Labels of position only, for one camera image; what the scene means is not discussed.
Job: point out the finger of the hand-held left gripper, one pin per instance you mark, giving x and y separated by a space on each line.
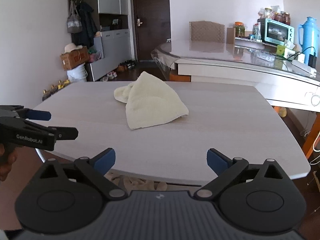
66 133
40 115

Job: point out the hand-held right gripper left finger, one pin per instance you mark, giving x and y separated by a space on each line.
108 158

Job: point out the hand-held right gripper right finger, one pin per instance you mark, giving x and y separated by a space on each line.
215 159

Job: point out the cream white towel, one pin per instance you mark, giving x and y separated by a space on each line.
150 100

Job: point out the person's left hand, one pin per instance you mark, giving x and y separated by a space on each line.
3 170

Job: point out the row of gold-topped bottles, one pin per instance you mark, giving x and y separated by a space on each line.
60 86

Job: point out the beige cloth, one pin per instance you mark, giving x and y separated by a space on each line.
140 182

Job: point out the white bucket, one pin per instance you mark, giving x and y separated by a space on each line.
76 73

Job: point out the brown cardboard box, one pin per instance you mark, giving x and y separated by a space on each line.
75 58

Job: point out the white pink shoes pair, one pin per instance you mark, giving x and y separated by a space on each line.
110 76

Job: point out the cream sun hat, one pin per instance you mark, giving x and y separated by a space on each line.
72 48

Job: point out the white glass-topped dining table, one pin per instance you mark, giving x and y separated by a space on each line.
207 72

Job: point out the orange stool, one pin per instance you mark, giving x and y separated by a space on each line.
180 77

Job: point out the dark shoes pair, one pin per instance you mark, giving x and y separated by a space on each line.
127 65

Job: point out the grey hanging bag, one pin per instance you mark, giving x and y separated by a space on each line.
74 22

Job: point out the black hanging jacket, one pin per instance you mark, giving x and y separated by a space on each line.
87 25

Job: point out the white power strip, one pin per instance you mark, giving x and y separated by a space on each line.
303 67

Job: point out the green tissue box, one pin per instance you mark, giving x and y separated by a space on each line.
282 48

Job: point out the orange lid glass jar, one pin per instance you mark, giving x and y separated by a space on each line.
239 30

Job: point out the grey hallway cabinet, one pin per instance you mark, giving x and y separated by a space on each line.
112 0

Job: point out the black power adapter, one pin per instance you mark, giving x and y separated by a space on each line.
312 60

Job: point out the teal toaster oven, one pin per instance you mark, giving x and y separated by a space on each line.
277 32

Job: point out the brown wooden door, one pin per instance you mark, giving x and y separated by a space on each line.
150 17

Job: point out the blue thermos jug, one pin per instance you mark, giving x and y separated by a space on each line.
310 37

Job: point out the red filled glass jar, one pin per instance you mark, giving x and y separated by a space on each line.
286 18
278 17

